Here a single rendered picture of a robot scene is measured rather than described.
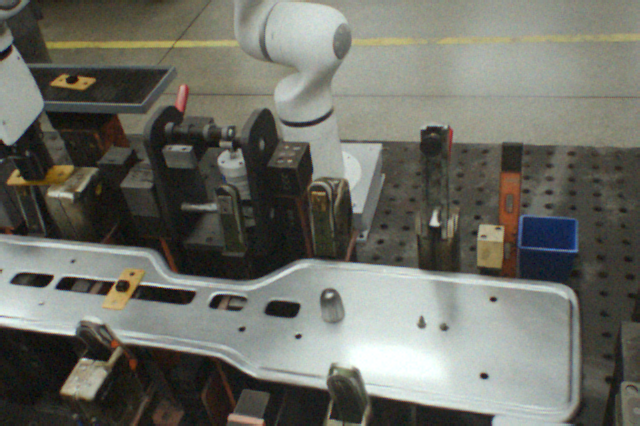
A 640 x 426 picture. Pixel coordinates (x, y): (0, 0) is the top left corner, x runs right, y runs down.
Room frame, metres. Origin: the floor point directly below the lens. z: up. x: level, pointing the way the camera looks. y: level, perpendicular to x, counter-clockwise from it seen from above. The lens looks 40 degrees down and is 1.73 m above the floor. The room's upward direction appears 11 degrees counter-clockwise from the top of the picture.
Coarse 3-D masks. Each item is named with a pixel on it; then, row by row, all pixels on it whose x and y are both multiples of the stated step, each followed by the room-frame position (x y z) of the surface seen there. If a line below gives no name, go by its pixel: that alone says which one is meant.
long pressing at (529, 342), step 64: (0, 256) 0.93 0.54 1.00; (64, 256) 0.90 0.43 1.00; (128, 256) 0.87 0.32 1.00; (0, 320) 0.78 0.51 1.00; (64, 320) 0.75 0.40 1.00; (128, 320) 0.72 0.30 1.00; (192, 320) 0.70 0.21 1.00; (256, 320) 0.68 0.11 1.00; (320, 320) 0.65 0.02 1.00; (384, 320) 0.63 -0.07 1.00; (448, 320) 0.61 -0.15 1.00; (512, 320) 0.59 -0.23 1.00; (576, 320) 0.57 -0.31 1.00; (320, 384) 0.55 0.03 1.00; (384, 384) 0.53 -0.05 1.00; (448, 384) 0.51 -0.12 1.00; (512, 384) 0.49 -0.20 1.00; (576, 384) 0.48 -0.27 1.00
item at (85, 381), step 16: (80, 368) 0.61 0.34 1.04; (96, 368) 0.60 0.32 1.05; (112, 368) 0.60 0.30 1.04; (128, 368) 0.63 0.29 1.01; (64, 384) 0.59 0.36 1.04; (80, 384) 0.58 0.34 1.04; (96, 384) 0.58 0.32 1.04; (112, 384) 0.59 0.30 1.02; (128, 384) 0.61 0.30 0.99; (64, 400) 0.57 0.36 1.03; (80, 400) 0.56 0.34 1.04; (96, 400) 0.56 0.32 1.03; (112, 400) 0.58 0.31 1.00; (128, 400) 0.60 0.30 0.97; (144, 400) 0.63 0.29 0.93; (80, 416) 0.57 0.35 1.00; (96, 416) 0.56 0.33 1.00; (112, 416) 0.58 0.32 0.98; (128, 416) 0.59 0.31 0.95; (144, 416) 0.62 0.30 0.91
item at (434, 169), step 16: (432, 128) 0.76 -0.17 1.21; (448, 128) 0.76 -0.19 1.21; (432, 144) 0.73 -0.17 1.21; (448, 144) 0.75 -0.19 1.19; (432, 160) 0.76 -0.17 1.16; (448, 160) 0.75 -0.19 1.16; (432, 176) 0.75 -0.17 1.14; (448, 176) 0.74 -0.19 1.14; (432, 192) 0.75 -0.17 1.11; (448, 192) 0.74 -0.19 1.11; (432, 208) 0.75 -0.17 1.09; (448, 208) 0.74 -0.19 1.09
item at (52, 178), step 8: (48, 168) 0.80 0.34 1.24; (56, 168) 0.80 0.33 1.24; (64, 168) 0.79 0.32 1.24; (72, 168) 0.79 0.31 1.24; (16, 176) 0.80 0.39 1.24; (48, 176) 0.78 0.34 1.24; (56, 176) 0.78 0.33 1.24; (64, 176) 0.77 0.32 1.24; (8, 184) 0.78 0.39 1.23; (16, 184) 0.78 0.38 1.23; (24, 184) 0.77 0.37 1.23; (32, 184) 0.77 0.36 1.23; (40, 184) 0.77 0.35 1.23; (48, 184) 0.77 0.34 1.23
